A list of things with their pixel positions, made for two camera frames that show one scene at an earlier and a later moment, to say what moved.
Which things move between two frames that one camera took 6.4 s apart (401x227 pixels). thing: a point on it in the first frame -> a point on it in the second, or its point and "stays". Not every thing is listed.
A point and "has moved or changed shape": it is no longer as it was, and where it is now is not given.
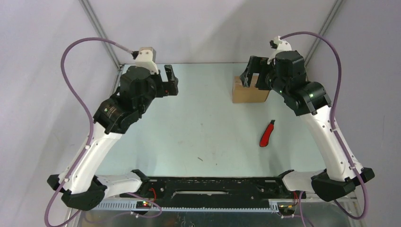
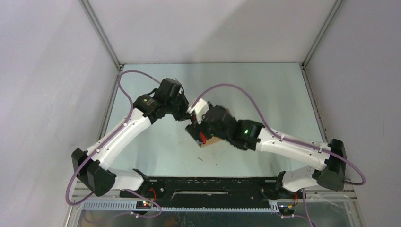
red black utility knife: x=265 y=138 has moved or changed shape
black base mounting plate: x=213 y=192 stays
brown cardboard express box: x=252 y=94 -> x=213 y=140
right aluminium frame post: x=323 y=31 stays
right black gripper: x=259 y=65 -> x=195 y=127
